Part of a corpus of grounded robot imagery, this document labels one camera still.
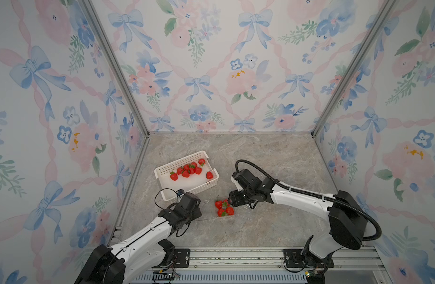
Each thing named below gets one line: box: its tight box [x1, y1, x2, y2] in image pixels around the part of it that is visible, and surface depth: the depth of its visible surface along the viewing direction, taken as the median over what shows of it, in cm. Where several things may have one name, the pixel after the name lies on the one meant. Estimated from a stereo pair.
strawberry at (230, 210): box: [225, 207, 235, 216], surface depth 85 cm
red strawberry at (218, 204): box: [214, 200, 223, 210], surface depth 89 cm
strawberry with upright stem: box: [169, 171, 178, 182], surface depth 99 cm
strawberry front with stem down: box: [216, 208, 226, 218], surface depth 85 cm
